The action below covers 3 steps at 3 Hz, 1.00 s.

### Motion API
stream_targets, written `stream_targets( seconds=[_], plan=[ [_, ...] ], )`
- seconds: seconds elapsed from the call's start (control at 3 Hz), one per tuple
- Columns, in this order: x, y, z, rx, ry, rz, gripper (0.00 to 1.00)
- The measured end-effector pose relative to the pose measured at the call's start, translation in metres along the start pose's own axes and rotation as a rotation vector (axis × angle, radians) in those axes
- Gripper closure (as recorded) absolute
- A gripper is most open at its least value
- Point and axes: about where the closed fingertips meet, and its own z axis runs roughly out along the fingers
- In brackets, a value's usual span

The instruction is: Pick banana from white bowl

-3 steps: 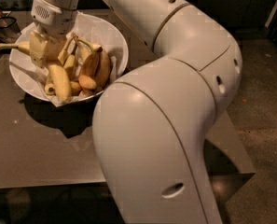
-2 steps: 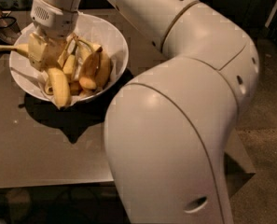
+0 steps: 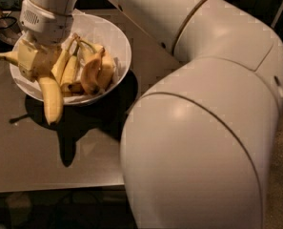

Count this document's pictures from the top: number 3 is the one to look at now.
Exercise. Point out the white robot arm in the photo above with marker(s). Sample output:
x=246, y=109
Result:
x=196, y=146

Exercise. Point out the green yellow back banana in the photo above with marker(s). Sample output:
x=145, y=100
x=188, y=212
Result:
x=59, y=66

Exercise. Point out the white paper lining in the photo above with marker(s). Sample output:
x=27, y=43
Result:
x=93, y=32

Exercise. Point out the dark bag with strap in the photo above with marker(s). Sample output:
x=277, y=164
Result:
x=9, y=31

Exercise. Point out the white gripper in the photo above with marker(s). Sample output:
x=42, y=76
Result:
x=48, y=23

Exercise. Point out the yellow banana right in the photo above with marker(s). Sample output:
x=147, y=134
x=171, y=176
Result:
x=107, y=68

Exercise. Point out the small yellow banana left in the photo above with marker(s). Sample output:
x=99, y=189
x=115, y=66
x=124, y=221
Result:
x=70, y=72

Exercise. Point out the large yellow banana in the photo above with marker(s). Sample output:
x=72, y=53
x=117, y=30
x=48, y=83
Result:
x=52, y=95

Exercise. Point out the orange ripe banana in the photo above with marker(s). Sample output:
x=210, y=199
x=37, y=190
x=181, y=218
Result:
x=89, y=74

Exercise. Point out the white bowl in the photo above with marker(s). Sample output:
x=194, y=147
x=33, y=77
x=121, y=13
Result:
x=118, y=48

